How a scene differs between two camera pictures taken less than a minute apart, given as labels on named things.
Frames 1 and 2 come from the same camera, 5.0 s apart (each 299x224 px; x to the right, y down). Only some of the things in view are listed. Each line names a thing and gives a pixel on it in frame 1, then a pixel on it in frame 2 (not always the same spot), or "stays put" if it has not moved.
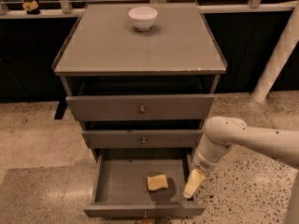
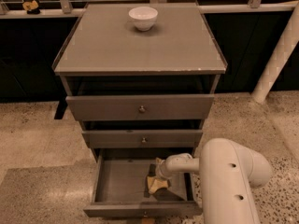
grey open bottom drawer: x=142 y=183 stays put
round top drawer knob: x=142 y=110 stays put
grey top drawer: x=140 y=107 stays put
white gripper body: x=203 y=163 -> x=162 y=172
